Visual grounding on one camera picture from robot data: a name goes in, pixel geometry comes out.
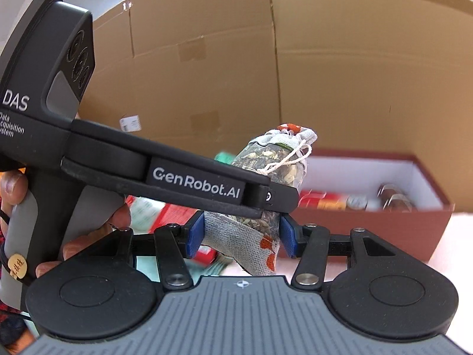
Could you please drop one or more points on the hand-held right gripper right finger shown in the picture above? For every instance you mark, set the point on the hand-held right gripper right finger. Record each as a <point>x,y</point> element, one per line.
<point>288,238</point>

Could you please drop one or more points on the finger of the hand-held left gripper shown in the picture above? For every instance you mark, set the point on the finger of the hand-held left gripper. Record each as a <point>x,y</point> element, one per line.
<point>281,198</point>

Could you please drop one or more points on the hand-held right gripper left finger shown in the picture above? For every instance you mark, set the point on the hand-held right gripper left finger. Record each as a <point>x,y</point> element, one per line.
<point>195,236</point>

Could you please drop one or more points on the dried herb cloth sachet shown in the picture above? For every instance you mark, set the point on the dried herb cloth sachet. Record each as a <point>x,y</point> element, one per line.
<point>255,236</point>

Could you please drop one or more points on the red and white gradient box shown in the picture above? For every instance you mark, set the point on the red and white gradient box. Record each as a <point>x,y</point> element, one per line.
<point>317,199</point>

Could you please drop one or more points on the dark red storage box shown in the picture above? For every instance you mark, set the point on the dark red storage box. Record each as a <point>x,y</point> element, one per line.
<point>369,233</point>

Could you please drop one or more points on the person's left hand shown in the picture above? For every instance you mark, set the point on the person's left hand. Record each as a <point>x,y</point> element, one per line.
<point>88,242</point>

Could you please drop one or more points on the red and silver flat box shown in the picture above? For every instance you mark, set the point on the red and silver flat box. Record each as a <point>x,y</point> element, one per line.
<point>175,214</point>

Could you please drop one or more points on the small grey round item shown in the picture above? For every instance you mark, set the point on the small grey round item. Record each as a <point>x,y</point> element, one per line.
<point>357,202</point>

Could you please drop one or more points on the large flattened cardboard box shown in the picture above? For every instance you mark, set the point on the large flattened cardboard box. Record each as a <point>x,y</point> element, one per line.
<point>369,63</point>
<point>184,81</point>

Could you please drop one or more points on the white fluffy towel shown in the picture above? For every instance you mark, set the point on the white fluffy towel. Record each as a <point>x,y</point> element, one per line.
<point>458,266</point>

